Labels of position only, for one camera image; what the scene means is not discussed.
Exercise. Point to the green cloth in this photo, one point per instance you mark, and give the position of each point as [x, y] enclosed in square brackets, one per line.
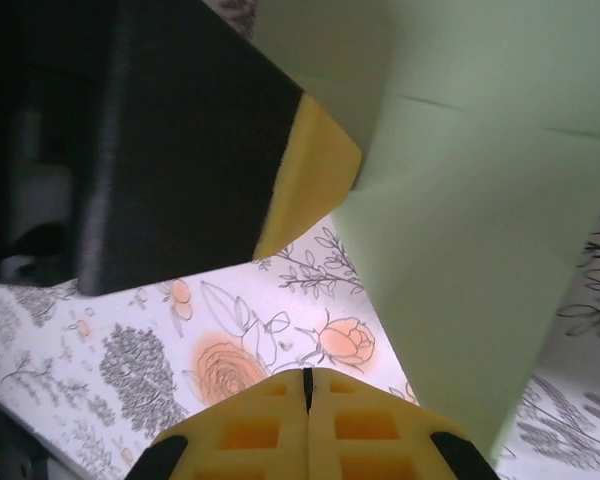
[470, 225]

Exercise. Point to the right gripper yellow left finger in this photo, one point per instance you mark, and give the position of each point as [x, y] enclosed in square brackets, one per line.
[245, 435]

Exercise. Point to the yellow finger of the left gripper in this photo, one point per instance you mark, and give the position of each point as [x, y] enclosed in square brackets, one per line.
[195, 165]

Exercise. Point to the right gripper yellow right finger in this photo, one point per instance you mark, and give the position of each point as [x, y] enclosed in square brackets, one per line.
[380, 440]

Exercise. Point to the floral table cover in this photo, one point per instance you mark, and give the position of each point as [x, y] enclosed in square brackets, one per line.
[105, 325]

